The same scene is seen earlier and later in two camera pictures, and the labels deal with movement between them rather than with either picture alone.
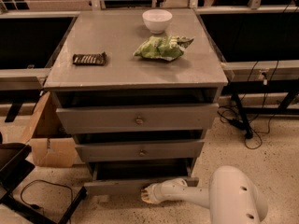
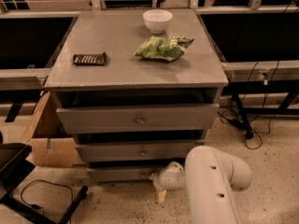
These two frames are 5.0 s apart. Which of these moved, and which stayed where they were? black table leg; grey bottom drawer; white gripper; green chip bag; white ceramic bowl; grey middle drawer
Moved: grey bottom drawer; white gripper
Stayed: black table leg; green chip bag; white ceramic bowl; grey middle drawer
